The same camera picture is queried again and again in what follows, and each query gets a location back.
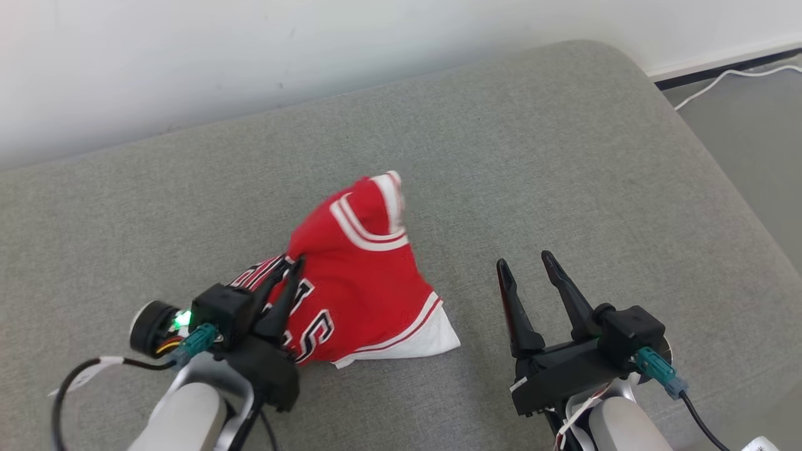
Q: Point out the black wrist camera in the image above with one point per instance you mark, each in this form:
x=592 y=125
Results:
x=630 y=332
x=219 y=310

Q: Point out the red Bulls jersey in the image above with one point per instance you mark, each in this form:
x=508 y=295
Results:
x=363 y=282

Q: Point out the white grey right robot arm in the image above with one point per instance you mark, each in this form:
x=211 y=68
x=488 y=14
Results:
x=620 y=426

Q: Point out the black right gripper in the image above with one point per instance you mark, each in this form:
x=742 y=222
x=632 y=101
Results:
x=564 y=376

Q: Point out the black baseboard strip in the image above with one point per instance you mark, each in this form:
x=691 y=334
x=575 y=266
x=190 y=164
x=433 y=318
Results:
x=720 y=67

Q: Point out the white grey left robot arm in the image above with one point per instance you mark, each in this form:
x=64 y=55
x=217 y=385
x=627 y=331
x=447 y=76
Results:
x=188 y=416

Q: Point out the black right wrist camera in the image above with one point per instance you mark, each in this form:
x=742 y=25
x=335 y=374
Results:
x=630 y=332

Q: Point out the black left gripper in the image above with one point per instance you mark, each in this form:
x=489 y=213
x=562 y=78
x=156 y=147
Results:
x=272 y=376

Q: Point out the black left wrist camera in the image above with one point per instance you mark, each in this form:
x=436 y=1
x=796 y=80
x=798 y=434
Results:
x=219 y=310

